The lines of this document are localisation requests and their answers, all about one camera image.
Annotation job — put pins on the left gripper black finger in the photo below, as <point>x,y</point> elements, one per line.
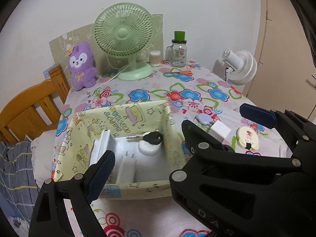
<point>235,194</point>
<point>297,132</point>

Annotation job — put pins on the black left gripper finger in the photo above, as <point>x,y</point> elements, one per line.
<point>50,218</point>

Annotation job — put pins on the round cream cartoon mirror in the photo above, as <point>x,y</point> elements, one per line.
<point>247,138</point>

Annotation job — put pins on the white charger adapter block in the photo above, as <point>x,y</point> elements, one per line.
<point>219,131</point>

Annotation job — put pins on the lilac oval pebble object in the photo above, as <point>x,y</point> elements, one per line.
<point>204,119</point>

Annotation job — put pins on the white power bank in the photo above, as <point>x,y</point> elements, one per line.
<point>101,145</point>

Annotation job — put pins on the white 45W charger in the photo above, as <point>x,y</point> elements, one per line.
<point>126,170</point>

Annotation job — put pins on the black car key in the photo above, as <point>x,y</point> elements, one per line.
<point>153,138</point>

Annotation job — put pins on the white earbuds case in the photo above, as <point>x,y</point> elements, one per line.
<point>148,149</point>

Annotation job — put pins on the blue plaid bedding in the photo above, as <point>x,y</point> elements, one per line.
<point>19,190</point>

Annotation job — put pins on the beige door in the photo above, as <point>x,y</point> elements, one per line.
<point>284,76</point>

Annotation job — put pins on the white pillow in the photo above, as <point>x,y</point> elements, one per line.
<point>43,149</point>

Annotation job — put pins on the white clip fan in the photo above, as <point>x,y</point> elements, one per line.
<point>241,66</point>

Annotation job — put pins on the yellow cartoon fabric storage box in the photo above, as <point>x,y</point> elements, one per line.
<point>151,179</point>

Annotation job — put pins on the floral tablecloth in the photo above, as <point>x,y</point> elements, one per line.
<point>187,96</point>

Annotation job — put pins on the wooden chair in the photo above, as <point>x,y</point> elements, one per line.
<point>33,111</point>

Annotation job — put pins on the glass mason jar mug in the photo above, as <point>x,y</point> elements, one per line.
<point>176,53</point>

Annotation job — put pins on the purple plush toy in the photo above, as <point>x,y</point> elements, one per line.
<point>81,66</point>

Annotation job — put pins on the green cup on jar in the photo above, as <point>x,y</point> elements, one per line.
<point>179,36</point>

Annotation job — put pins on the cotton swab container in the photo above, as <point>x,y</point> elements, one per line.
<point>155,58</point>

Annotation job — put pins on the green desk fan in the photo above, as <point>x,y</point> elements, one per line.
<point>122,31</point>

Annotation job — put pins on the orange handled scissors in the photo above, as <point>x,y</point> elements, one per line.
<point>189,73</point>

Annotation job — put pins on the beige cartoon wall sheet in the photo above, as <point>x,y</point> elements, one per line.
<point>60,48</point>

